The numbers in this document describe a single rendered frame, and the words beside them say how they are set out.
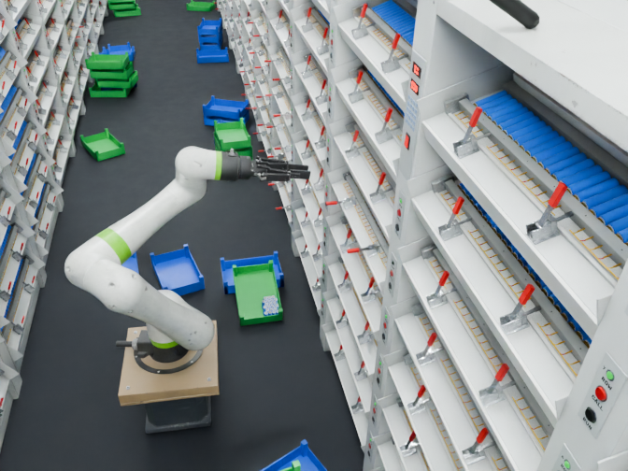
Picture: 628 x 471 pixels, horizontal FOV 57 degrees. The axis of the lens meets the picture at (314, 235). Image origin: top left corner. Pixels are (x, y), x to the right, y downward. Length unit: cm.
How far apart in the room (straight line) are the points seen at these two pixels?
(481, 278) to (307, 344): 165
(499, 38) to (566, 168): 23
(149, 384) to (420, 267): 113
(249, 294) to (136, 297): 124
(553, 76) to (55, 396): 229
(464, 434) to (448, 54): 79
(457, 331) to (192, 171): 97
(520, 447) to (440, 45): 75
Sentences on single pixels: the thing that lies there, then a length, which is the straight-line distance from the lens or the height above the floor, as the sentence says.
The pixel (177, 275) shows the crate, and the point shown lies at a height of 0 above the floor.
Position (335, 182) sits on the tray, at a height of 88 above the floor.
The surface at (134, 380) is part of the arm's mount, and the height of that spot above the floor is 33.
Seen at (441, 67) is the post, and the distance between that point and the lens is 121.
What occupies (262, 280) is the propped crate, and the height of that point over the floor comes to 7.
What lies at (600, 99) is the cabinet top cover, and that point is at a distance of 76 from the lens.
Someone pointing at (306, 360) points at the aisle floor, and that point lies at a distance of 261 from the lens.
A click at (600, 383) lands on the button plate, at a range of 83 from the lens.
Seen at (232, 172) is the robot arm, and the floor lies 103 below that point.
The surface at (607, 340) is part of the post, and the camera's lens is 80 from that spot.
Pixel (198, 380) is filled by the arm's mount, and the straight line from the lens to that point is 213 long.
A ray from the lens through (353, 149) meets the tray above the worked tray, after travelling 185.
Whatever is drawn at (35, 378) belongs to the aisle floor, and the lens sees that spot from 278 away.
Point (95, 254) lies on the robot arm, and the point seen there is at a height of 91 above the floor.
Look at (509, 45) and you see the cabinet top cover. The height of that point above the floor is 168.
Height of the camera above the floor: 195
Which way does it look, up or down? 36 degrees down
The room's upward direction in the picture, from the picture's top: 1 degrees clockwise
